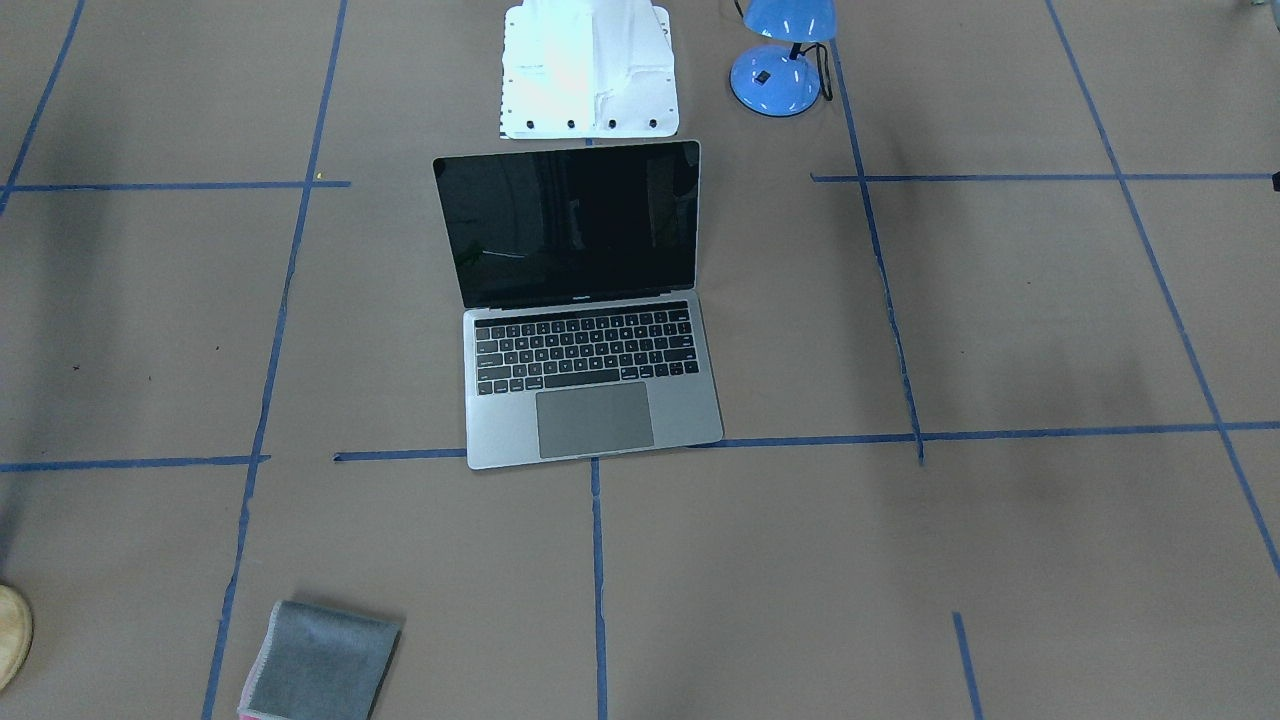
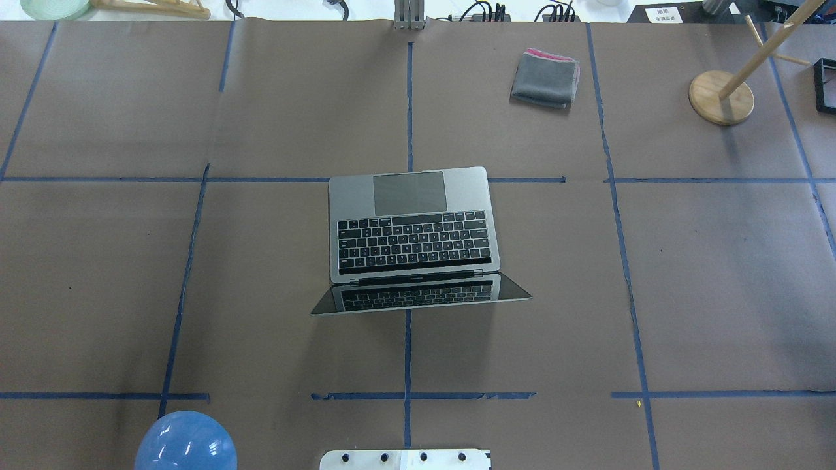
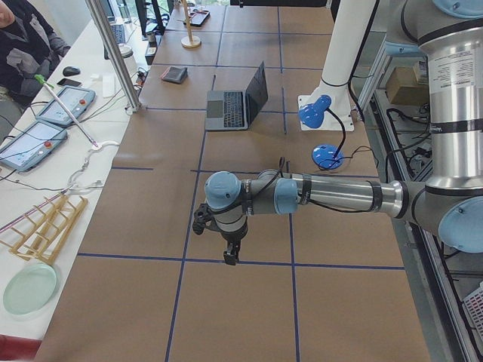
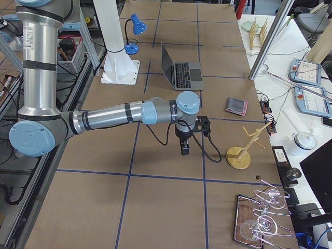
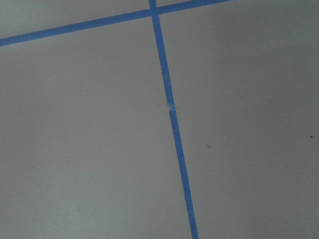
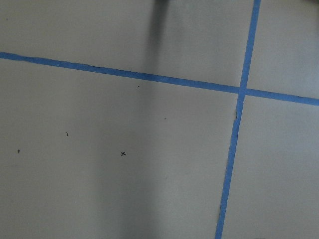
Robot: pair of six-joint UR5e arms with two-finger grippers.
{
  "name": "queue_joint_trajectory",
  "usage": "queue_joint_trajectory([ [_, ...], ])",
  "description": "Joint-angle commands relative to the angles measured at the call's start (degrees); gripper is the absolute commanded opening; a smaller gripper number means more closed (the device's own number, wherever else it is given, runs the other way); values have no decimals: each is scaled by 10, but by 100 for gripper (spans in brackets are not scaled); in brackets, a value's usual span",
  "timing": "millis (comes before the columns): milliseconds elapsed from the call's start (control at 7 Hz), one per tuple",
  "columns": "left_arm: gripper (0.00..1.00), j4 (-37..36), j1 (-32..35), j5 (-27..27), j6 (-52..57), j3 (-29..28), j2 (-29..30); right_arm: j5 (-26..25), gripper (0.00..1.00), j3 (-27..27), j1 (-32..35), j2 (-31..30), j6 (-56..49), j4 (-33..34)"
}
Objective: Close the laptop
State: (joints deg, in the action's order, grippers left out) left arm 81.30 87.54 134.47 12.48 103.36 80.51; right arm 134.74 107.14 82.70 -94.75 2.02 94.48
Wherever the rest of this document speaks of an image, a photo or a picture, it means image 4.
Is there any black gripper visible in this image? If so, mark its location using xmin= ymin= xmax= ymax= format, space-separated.
xmin=175 ymin=127 xmax=192 ymax=155

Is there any silver laptop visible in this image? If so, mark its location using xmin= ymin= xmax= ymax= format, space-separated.
xmin=161 ymin=44 xmax=204 ymax=91

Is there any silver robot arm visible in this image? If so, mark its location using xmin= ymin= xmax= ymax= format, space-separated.
xmin=9 ymin=1 xmax=200 ymax=157

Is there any wooden mug tree stand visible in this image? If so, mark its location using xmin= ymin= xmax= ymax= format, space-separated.
xmin=226 ymin=121 xmax=271 ymax=170

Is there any grey folded cloth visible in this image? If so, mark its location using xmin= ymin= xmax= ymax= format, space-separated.
xmin=226 ymin=97 xmax=248 ymax=116

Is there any orange circuit board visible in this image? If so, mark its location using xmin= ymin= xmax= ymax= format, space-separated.
xmin=259 ymin=100 xmax=272 ymax=114

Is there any wine glass rack tray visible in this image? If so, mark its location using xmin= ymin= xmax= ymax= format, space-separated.
xmin=233 ymin=175 xmax=293 ymax=248

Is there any white kettle pot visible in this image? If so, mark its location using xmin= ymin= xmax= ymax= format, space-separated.
xmin=290 ymin=132 xmax=317 ymax=156

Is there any blue desk lamp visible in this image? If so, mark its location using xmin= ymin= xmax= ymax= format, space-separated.
xmin=124 ymin=13 xmax=148 ymax=55

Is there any wooden dish rack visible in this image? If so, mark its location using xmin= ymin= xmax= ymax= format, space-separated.
xmin=248 ymin=18 xmax=268 ymax=50

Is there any black monitor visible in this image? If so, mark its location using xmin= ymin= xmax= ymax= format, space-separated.
xmin=300 ymin=145 xmax=331 ymax=213

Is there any light green plate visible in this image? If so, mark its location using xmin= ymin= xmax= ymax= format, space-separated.
xmin=241 ymin=21 xmax=260 ymax=32

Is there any lower teach pendant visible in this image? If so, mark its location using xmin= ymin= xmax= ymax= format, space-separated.
xmin=295 ymin=86 xmax=331 ymax=118

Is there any teach pendant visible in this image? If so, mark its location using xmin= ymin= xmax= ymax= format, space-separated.
xmin=295 ymin=86 xmax=331 ymax=118
xmin=288 ymin=59 xmax=322 ymax=86

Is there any upper teach pendant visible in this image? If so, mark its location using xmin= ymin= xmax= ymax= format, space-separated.
xmin=288 ymin=59 xmax=322 ymax=86

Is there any white basket with tools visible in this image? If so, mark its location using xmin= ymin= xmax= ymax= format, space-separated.
xmin=57 ymin=35 xmax=85 ymax=74

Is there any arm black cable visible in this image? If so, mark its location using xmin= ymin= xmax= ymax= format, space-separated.
xmin=145 ymin=121 xmax=222 ymax=163

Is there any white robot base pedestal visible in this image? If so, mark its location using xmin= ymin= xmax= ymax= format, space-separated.
xmin=93 ymin=0 xmax=140 ymax=85

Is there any aluminium frame post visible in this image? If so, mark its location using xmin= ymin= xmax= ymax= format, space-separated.
xmin=249 ymin=0 xmax=294 ymax=80

